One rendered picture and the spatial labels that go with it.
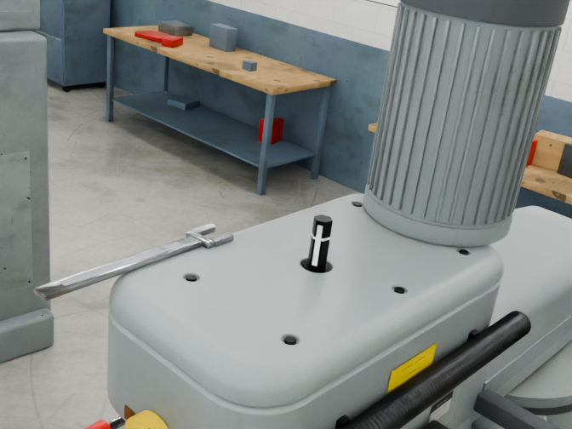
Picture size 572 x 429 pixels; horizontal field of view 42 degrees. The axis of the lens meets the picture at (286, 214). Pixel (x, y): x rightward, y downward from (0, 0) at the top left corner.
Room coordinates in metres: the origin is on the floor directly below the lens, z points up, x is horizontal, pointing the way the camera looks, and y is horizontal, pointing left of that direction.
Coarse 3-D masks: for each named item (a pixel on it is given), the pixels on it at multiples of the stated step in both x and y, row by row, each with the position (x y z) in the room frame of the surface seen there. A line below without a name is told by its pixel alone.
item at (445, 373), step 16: (512, 320) 0.83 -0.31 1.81; (528, 320) 0.84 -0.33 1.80; (480, 336) 0.78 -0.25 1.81; (496, 336) 0.78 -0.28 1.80; (512, 336) 0.80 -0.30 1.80; (464, 352) 0.74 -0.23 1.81; (480, 352) 0.75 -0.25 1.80; (496, 352) 0.77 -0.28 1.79; (432, 368) 0.70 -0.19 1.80; (448, 368) 0.70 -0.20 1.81; (464, 368) 0.72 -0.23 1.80; (480, 368) 0.74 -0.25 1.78; (416, 384) 0.66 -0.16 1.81; (432, 384) 0.67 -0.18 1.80; (448, 384) 0.69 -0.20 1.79; (384, 400) 0.63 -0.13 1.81; (400, 400) 0.63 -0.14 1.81; (416, 400) 0.64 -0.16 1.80; (432, 400) 0.66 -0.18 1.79; (368, 416) 0.60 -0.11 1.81; (384, 416) 0.60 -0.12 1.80; (400, 416) 0.61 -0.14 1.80
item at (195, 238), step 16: (208, 224) 0.81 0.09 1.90; (176, 240) 0.75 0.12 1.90; (192, 240) 0.76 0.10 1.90; (208, 240) 0.76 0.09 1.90; (224, 240) 0.77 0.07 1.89; (128, 256) 0.70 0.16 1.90; (144, 256) 0.70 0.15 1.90; (160, 256) 0.71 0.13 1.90; (80, 272) 0.65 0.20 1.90; (96, 272) 0.66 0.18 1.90; (112, 272) 0.66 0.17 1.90; (48, 288) 0.62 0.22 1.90; (64, 288) 0.62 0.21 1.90; (80, 288) 0.63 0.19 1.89
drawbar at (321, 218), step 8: (320, 216) 0.75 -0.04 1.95; (328, 216) 0.76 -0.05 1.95; (320, 224) 0.74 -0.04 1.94; (328, 224) 0.74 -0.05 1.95; (312, 232) 0.75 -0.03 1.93; (328, 232) 0.74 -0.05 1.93; (312, 240) 0.74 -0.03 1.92; (328, 240) 0.75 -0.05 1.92; (312, 248) 0.74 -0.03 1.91; (320, 248) 0.74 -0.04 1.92; (328, 248) 0.75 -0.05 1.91; (312, 256) 0.74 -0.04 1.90; (320, 256) 0.74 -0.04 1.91; (320, 264) 0.74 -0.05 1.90; (320, 272) 0.74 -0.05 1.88
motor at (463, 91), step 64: (448, 0) 0.86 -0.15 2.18; (512, 0) 0.84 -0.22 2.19; (448, 64) 0.86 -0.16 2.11; (512, 64) 0.85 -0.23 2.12; (384, 128) 0.91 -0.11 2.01; (448, 128) 0.85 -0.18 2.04; (512, 128) 0.85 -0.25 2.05; (384, 192) 0.89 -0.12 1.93; (448, 192) 0.85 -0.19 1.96; (512, 192) 0.89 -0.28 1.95
